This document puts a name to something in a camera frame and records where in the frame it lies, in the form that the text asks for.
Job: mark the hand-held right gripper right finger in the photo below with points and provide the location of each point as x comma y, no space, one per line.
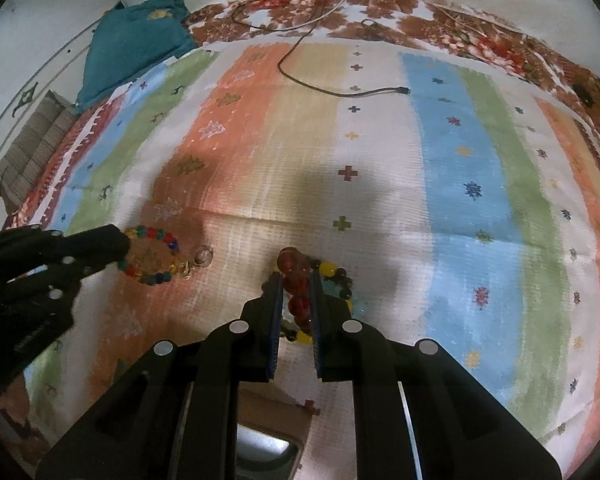
317,310

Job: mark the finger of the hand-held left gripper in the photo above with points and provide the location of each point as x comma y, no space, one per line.
102,244
40,292

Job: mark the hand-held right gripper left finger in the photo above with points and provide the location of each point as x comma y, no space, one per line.
277,310

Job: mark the clear glass bead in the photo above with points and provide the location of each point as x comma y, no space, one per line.
203,256

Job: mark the striped grey folded cloth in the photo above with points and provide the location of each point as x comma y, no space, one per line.
32,150

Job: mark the striped colourful blanket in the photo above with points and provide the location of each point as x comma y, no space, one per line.
380,170

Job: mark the teal cloth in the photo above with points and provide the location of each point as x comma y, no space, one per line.
130,42

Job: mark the floral brown bed sheet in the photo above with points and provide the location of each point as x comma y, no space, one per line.
390,7

